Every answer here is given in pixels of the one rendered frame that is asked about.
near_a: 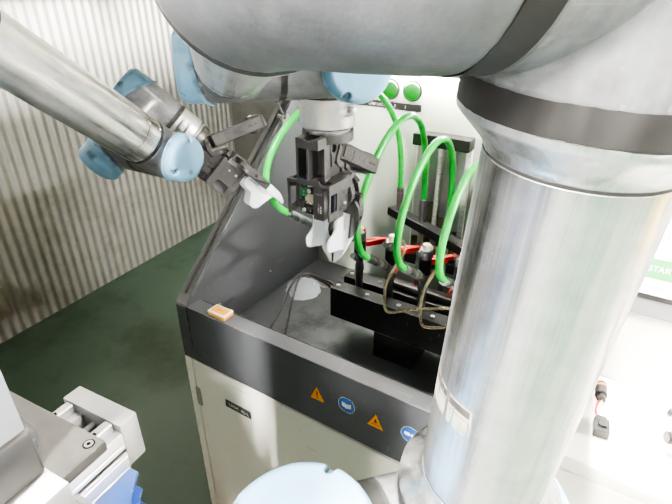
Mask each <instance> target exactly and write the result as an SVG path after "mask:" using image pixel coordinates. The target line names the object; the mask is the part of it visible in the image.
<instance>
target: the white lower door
mask: <svg viewBox="0 0 672 504"><path fill-rule="evenodd" d="M193 363H194V369H195V374H196V380H197V386H196V387H195V388H196V394H197V400H198V404H199V405H201V409H202V415H203V420H204V426H205V432H206V438H207V443H208V449H209V455H210V461H211V466H212V472H213V478H214V483H215V489H216V495H217V501H218V504H233V503H234V502H235V500H236V499H237V497H238V495H239V494H240V493H241V492H242V491H243V490H244V489H245V488H246V487H247V486H248V485H250V484H251V483H252V482H253V481H255V480H256V479H257V478H259V477H260V476H262V475H264V474H265V473H267V472H269V471H271V470H273V469H276V468H278V467H281V466H284V465H288V464H292V463H298V462H318V463H323V464H327V465H328V468H329V469H331V470H333V471H335V470H336V469H340V470H342V471H344V472H345V473H347V474H348V475H350V476H351V477H352V478H353V479H354V480H355V481H357V480H361V479H366V478H370V477H373V476H378V475H382V474H387V473H391V472H395V471H399V465H400V462H398V461H396V460H394V459H392V458H390V457H388V456H386V455H384V454H382V453H380V452H378V451H376V450H374V449H372V448H370V447H368V446H366V445H364V444H362V443H360V442H358V441H356V440H354V439H352V438H350V437H348V436H346V435H344V434H342V433H340V432H338V431H336V430H334V429H332V428H330V427H328V426H326V425H324V424H322V423H320V422H318V421H316V420H314V419H312V418H310V417H308V416H306V415H304V414H302V413H300V412H298V411H296V410H294V409H292V408H290V407H288V406H286V405H284V404H282V403H280V402H278V401H276V400H274V399H272V398H270V397H268V396H266V395H264V394H262V393H260V392H258V391H256V390H254V389H252V388H250V387H248V386H246V385H244V384H242V383H240V382H238V381H236V380H234V379H232V378H230V377H228V376H226V375H224V374H222V373H220V372H218V371H216V370H214V369H212V368H210V367H208V366H206V365H204V364H202V363H200V362H198V361H197V360H194V361H193Z"/></svg>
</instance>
